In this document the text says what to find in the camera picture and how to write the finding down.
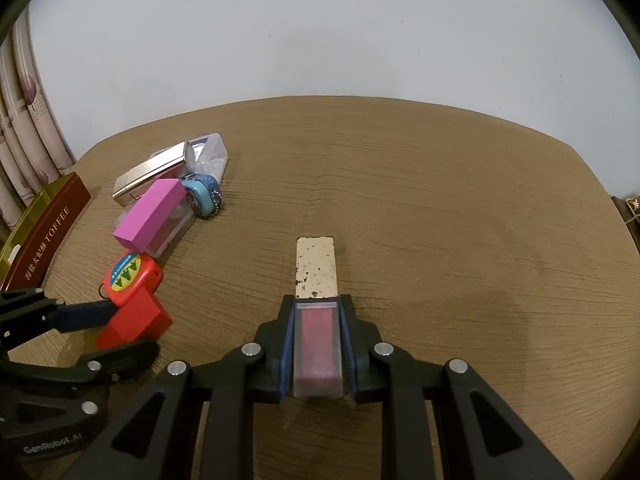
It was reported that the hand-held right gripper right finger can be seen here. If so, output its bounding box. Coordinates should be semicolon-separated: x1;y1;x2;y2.
339;295;576;480

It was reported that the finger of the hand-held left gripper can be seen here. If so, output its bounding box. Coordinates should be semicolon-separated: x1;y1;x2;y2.
0;338;161;426
0;287;118;350

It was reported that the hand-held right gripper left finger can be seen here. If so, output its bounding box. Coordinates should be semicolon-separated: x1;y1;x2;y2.
65;294;296;480

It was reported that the red block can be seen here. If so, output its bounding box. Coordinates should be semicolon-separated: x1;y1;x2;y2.
95;290;173;352

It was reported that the dark red gift box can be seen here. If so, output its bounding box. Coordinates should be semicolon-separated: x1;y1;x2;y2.
0;171;92;293

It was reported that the clear box with cream lid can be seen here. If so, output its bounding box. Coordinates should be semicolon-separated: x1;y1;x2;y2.
292;236;346;401

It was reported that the blue tin box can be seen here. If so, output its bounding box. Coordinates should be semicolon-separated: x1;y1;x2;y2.
180;172;223;218

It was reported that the orange tape measure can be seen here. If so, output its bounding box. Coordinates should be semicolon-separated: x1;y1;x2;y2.
98;251;164;308

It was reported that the clear box with pink lid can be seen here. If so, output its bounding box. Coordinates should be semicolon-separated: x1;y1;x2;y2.
113;178;197;260

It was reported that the gold metal box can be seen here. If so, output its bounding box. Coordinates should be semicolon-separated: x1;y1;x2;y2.
112;141;195;207

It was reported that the patterned curtain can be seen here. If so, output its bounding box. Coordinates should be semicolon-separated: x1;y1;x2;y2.
0;15;77;256

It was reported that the clear plastic box with label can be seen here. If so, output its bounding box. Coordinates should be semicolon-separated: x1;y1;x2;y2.
187;133;229;181

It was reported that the brown floral cloth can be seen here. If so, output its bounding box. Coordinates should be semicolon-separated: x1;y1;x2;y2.
611;192;640;256

